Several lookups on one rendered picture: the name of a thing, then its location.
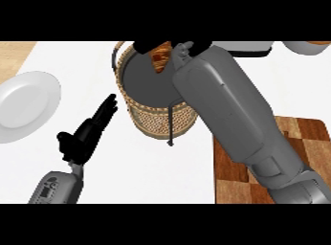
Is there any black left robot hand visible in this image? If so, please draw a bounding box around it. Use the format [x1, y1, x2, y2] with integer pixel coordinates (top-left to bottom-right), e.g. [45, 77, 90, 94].
[55, 93, 119, 167]

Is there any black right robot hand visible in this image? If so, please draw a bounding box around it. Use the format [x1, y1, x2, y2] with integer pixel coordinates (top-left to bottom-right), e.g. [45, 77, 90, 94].
[132, 41, 214, 57]

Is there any brown croissant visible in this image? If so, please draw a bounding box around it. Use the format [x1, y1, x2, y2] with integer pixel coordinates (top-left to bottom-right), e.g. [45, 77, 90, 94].
[150, 41, 175, 75]

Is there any wicker tiered basket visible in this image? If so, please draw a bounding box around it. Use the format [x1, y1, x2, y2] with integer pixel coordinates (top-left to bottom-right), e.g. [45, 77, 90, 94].
[111, 41, 200, 147]

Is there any checkered wooden cutting board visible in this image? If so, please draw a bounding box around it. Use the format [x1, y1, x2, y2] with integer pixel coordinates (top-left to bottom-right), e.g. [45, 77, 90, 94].
[213, 116, 331, 205]

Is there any white round plate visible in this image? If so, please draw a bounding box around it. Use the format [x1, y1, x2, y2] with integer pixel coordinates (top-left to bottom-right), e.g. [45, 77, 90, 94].
[0, 70, 62, 145]

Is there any grey white appliance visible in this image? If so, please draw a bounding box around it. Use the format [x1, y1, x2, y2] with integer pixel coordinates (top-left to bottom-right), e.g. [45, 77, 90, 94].
[213, 41, 273, 58]

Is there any grey bowl with brown rim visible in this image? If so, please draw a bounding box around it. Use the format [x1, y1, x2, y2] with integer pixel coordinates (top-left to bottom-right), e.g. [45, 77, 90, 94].
[281, 41, 331, 56]

